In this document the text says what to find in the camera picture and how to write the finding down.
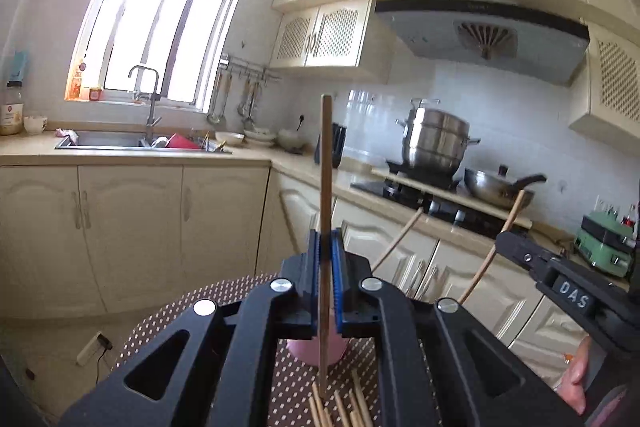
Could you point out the hanging ladle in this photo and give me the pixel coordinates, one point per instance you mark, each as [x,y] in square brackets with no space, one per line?
[214,107]

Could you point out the beige kitchen countertop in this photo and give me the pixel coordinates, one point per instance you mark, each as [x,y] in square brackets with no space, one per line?
[125,158]

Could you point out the dark thermos jug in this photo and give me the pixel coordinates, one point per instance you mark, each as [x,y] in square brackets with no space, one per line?
[339,147]

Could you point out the wall utensil rail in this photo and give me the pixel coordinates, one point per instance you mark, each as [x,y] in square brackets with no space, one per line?
[247,69]

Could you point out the steel steamer pot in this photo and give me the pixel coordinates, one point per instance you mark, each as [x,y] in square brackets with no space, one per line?
[435,142]

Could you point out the pink cup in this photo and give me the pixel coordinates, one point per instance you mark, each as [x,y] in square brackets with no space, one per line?
[302,352]

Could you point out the black gas stove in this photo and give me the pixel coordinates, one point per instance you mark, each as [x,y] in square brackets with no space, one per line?
[400,192]

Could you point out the white power strip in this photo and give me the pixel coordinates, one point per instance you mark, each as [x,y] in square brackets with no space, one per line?
[92,349]

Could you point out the grey range hood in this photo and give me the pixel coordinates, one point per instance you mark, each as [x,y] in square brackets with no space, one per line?
[435,32]

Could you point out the teal wall item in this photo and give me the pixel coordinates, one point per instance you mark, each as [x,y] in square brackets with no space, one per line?
[20,67]

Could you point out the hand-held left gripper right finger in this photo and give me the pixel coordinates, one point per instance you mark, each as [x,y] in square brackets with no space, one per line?
[337,287]

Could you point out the labelled jar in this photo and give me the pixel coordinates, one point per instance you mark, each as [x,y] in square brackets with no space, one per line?
[10,114]

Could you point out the wooden chopstick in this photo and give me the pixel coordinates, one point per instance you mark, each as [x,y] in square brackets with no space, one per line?
[480,269]
[326,157]
[400,237]

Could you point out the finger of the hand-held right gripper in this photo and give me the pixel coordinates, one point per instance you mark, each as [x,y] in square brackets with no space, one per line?
[520,247]

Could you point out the cream base kitchen cabinet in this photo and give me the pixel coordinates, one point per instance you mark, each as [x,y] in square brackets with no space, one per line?
[130,232]
[297,212]

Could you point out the cream lattice door cabinet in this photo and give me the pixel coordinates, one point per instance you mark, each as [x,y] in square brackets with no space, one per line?
[325,32]
[615,87]

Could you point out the small red jar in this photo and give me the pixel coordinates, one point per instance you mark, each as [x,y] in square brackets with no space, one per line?
[95,94]

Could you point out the green kitchen appliance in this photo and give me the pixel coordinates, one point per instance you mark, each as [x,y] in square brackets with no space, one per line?
[602,247]

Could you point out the pile of chopsticks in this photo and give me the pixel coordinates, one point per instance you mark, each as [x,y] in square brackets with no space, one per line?
[357,402]

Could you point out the small white bowl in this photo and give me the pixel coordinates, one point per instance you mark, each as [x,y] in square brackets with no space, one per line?
[35,125]

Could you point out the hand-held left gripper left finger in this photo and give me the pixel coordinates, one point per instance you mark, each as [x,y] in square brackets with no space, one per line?
[313,287]

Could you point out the chrome faucet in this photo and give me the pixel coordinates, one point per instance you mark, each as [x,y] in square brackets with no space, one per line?
[150,107]

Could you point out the brown polka-dot tablecloth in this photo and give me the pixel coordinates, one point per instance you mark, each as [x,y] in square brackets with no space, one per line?
[150,327]

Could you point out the red plate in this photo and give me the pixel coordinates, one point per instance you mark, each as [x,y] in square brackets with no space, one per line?
[182,142]

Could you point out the steel wok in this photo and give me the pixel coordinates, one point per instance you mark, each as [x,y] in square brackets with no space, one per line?
[492,189]

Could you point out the kitchen window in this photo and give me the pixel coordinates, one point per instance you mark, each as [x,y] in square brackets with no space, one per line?
[150,7]

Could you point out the person's right hand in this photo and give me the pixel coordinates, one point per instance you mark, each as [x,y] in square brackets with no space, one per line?
[575,377]

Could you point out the steel sink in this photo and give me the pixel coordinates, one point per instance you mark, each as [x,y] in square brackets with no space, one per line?
[110,139]

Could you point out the orange bottle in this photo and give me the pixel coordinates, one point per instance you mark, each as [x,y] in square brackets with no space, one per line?
[76,84]

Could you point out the stack of white plates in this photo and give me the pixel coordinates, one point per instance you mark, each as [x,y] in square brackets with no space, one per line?
[261,137]

